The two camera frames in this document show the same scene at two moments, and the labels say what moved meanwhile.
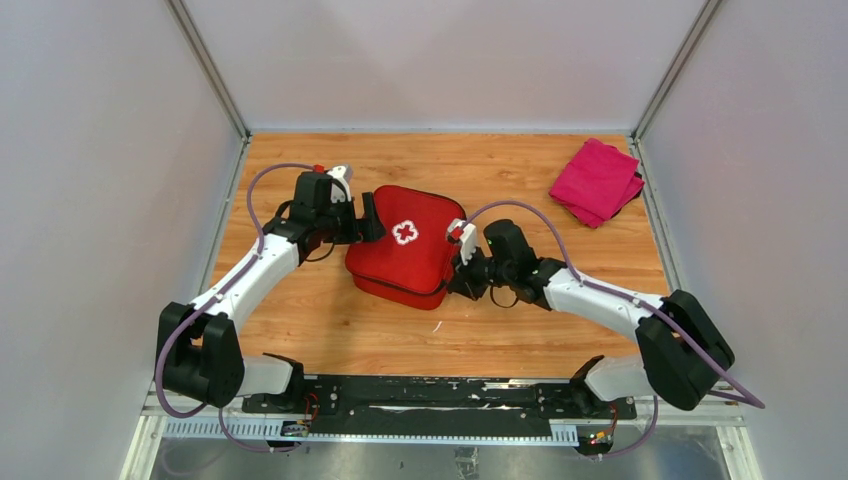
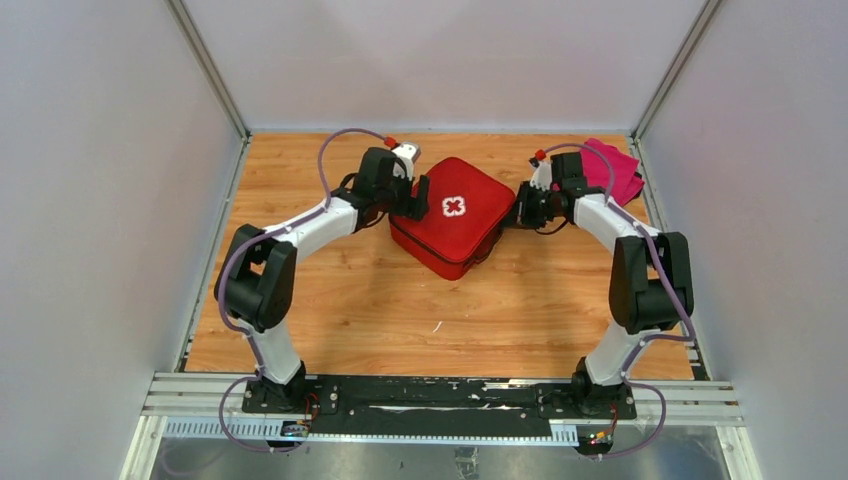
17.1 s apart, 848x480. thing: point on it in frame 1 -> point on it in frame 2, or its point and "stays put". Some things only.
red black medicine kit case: (414, 264) -> (467, 212)
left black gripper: (365, 229) -> (414, 208)
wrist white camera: (341, 174) -> (407, 152)
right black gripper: (463, 281) -> (523, 214)
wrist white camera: (465, 234) -> (542, 175)
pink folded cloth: (599, 182) stays put
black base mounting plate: (465, 404) stays put
